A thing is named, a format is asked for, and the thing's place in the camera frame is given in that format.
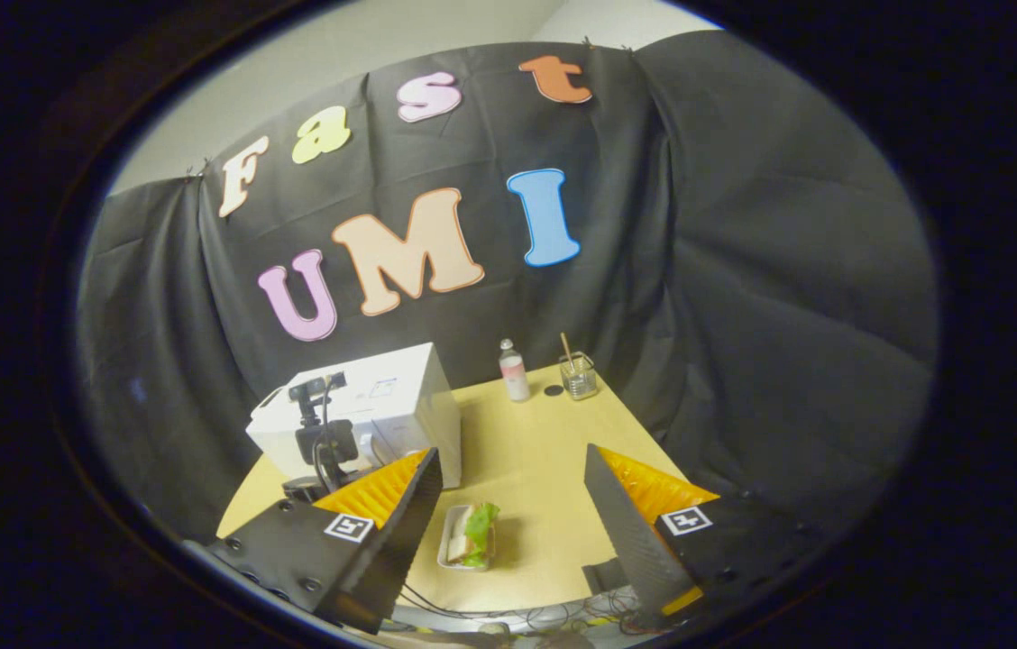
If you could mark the black backdrop cloth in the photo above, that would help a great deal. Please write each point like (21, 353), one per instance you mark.
(788, 270)

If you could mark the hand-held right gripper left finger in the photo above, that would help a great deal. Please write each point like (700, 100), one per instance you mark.
(400, 541)

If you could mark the small clear plastic bottle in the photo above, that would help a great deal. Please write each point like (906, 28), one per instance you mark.
(514, 374)

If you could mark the white microwave oven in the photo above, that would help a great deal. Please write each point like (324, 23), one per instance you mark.
(409, 397)

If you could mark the sandwich with green lettuce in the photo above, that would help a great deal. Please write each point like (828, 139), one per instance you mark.
(477, 532)

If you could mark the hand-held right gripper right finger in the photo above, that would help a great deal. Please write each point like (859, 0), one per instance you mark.
(621, 532)

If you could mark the small glass jar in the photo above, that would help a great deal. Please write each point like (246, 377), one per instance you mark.
(579, 379)

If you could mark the white food tray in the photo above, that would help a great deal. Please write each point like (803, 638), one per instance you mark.
(445, 554)

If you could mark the thin wooden stick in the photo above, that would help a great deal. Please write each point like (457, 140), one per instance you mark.
(568, 351)

